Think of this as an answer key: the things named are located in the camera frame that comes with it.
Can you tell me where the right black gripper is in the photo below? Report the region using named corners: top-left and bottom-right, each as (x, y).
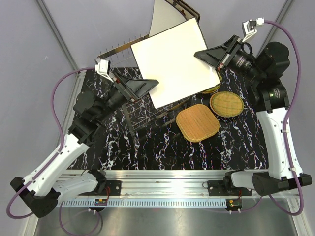
top-left (195, 34), bottom-right (265, 84)

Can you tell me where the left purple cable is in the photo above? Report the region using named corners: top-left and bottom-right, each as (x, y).
top-left (6, 68), bottom-right (103, 234)

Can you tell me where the cream black-rimmed square plate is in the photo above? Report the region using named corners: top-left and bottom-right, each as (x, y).
top-left (131, 18), bottom-right (221, 109)

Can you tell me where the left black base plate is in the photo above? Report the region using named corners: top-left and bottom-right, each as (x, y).
top-left (96, 180), bottom-right (122, 196)

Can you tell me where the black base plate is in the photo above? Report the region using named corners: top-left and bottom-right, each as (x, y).
top-left (207, 180), bottom-right (252, 197)
top-left (96, 180), bottom-right (122, 196)

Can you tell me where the woven wicker tray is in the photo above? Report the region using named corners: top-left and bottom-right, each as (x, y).
top-left (176, 104), bottom-right (220, 143)

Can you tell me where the white square plate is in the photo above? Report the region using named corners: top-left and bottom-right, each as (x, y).
top-left (149, 0), bottom-right (186, 36)

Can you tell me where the stainless steel dish rack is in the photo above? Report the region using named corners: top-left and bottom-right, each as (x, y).
top-left (95, 34), bottom-right (190, 138)

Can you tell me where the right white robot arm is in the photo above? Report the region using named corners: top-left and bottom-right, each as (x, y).
top-left (194, 35), bottom-right (312, 196)

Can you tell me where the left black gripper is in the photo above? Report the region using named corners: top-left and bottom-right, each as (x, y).
top-left (95, 71), bottom-right (158, 122)

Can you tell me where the purple cable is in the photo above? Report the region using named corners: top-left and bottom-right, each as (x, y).
top-left (6, 68), bottom-right (103, 234)
top-left (204, 20), bottom-right (304, 216)

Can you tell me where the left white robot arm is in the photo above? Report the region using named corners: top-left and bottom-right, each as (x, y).
top-left (10, 73), bottom-right (158, 218)

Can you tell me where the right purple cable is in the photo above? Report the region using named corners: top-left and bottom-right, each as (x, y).
top-left (204, 20), bottom-right (304, 216)

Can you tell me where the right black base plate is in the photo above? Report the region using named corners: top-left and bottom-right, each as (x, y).
top-left (207, 180), bottom-right (252, 197)

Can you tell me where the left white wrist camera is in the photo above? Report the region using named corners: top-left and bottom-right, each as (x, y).
top-left (94, 58), bottom-right (114, 82)

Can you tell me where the aluminium mounting rail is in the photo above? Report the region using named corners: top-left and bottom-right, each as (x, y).
top-left (54, 169), bottom-right (300, 209)

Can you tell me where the dark brown square plate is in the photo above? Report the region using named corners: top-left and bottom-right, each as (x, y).
top-left (167, 0), bottom-right (200, 22)

